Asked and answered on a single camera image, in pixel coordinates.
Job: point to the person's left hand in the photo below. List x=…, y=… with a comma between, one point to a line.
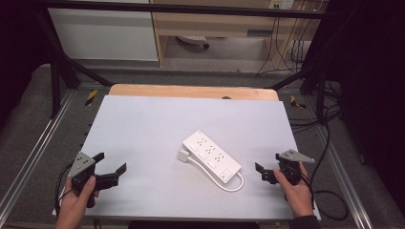
x=73, y=208

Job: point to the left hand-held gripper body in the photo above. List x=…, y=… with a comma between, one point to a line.
x=81, y=165

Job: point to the white cabinet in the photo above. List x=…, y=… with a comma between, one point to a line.
x=102, y=35

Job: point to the person's right hand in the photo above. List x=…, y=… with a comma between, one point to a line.
x=297, y=198

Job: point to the wooden desk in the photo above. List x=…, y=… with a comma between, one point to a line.
x=207, y=24

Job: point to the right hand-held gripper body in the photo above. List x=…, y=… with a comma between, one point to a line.
x=291, y=167

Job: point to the aluminium rail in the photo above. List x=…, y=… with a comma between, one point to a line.
x=38, y=146
x=347, y=178

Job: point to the white board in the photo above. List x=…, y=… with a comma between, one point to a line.
x=153, y=133

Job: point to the grey flat device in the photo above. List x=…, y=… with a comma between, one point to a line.
x=192, y=39

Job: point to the wooden table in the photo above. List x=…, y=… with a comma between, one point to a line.
x=191, y=91

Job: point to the person's dark clothing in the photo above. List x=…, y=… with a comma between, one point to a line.
x=191, y=225

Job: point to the yellow black tape strip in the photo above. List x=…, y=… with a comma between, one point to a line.
x=91, y=97
x=296, y=102

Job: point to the white power strip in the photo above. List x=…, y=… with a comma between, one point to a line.
x=211, y=156

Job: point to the black curtain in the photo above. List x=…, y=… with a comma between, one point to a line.
x=19, y=47
x=372, y=79

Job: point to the white plug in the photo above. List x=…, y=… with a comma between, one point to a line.
x=184, y=156

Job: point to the black metal frame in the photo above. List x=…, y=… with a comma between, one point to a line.
x=191, y=9

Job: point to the white wall socket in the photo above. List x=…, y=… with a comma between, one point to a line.
x=281, y=4

